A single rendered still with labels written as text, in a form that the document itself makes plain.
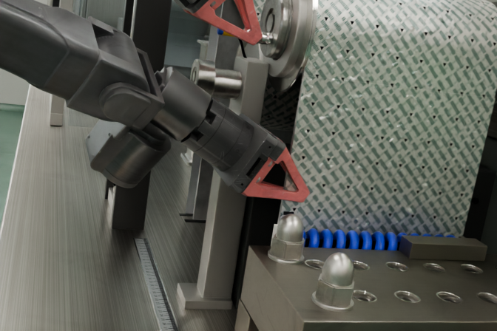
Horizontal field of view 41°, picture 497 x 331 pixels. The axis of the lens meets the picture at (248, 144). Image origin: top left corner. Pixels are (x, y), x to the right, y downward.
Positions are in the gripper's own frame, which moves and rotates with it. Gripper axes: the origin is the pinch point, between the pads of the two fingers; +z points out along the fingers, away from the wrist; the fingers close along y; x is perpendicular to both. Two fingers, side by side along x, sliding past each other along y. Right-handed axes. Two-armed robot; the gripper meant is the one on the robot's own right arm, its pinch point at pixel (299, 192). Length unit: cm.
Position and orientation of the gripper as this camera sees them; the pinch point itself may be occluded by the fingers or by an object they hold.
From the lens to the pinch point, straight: 72.6
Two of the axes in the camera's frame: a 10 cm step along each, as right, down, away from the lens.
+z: 7.5, 5.4, 3.7
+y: 2.8, 2.6, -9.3
